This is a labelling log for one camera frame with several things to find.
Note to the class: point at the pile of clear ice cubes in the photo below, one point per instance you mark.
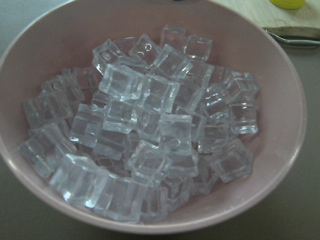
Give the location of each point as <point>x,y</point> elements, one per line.
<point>145,127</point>

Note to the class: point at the pink bowl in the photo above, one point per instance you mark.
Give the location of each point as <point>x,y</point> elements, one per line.
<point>65,37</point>

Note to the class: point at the half lemon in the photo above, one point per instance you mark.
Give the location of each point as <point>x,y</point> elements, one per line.
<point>288,4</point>

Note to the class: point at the bamboo cutting board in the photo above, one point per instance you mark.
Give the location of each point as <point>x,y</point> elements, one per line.
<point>302,22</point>

